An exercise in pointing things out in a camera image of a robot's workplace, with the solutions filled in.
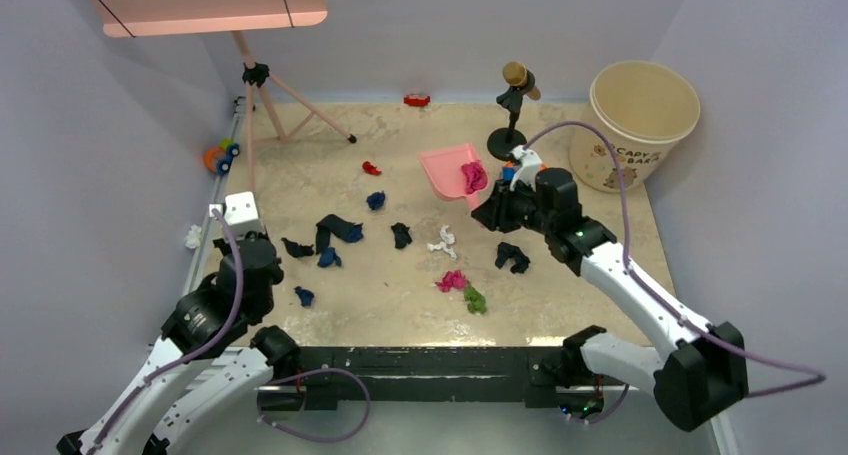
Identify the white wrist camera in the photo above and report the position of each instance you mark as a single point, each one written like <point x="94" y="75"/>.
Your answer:
<point x="241" y="213"/>
<point x="527" y="164"/>

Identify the white paper scrap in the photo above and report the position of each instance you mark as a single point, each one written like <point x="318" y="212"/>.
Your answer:
<point x="446" y="243"/>

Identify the cream capybara bucket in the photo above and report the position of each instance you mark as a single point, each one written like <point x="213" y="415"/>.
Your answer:
<point x="644" y="110"/>

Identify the red paper scrap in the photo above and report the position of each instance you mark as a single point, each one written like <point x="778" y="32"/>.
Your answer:
<point x="371" y="169"/>

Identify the red object at table edge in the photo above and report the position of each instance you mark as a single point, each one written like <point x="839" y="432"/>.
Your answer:
<point x="416" y="100"/>

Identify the blue paper scrap near dustpan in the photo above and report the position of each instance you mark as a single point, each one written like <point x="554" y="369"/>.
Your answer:
<point x="376" y="200"/>

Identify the black paper scrap left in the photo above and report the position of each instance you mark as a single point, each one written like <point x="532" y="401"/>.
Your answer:
<point x="297" y="250"/>

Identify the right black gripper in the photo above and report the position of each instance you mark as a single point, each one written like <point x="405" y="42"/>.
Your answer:
<point x="495" y="211"/>

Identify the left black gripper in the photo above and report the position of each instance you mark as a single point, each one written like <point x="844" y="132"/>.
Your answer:
<point x="222" y="244"/>

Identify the aluminium table frame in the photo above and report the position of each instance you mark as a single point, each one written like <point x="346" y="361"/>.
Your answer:
<point x="421" y="374"/>

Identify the blue paper scrap front left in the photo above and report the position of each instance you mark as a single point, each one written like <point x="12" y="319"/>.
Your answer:
<point x="305" y="296"/>

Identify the magenta paper scrap front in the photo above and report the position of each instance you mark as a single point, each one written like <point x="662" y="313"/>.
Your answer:
<point x="452" y="280"/>

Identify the white paper scrap off table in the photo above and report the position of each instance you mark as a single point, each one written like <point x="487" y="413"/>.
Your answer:
<point x="192" y="239"/>

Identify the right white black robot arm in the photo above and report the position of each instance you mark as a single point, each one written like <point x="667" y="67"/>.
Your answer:
<point x="693" y="368"/>

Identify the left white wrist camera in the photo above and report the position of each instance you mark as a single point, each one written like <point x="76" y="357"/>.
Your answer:
<point x="241" y="213"/>

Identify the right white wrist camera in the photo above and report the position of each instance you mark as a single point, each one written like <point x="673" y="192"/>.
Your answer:
<point x="527" y="164"/>

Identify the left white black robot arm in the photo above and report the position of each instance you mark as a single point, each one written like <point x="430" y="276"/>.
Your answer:
<point x="159" y="413"/>

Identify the pink plastic dustpan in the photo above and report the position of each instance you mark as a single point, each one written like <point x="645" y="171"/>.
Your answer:
<point x="442" y="169"/>

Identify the green paper scrap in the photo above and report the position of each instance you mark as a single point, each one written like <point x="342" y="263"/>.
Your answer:
<point x="475" y="302"/>

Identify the pink music stand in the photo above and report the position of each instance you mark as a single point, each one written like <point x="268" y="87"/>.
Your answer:
<point x="214" y="20"/>

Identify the gold microphone on black stand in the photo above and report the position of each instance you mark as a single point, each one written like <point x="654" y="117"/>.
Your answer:
<point x="521" y="85"/>

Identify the black paper scrap centre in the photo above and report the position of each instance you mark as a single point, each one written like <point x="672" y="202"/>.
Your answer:
<point x="401" y="234"/>

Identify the orange blue toy car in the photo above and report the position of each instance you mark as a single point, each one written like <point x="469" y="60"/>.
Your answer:
<point x="219" y="159"/>

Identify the blue green building blocks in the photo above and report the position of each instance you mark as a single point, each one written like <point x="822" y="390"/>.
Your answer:
<point x="508" y="173"/>

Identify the magenta paper scrap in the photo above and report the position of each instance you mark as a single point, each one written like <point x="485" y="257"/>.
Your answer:
<point x="475" y="177"/>
<point x="452" y="280"/>

